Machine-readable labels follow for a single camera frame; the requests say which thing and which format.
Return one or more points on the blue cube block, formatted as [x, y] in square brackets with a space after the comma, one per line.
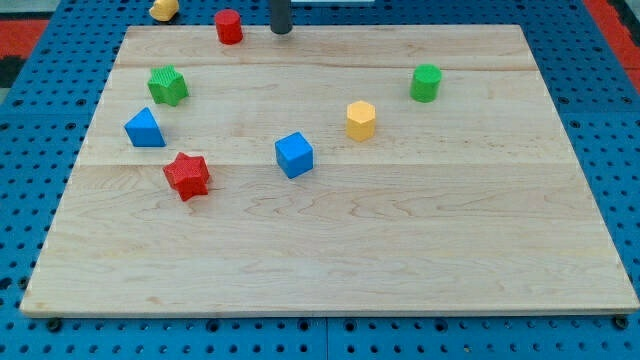
[294, 155]

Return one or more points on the yellow hexagon block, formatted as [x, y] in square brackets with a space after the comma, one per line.
[360, 121]

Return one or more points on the red star block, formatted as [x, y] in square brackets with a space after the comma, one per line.
[188, 176]

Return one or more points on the green cylinder block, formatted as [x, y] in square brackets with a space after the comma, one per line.
[425, 83]

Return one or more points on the wooden board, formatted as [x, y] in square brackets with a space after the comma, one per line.
[473, 204]

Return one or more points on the green star block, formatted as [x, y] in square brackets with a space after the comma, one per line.
[167, 86]

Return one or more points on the red cylinder block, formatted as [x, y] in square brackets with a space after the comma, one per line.
[228, 26]

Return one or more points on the blue triangle block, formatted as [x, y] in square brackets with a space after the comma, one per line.
[144, 131]

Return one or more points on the yellow heart block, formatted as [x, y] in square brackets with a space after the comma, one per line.
[164, 10]

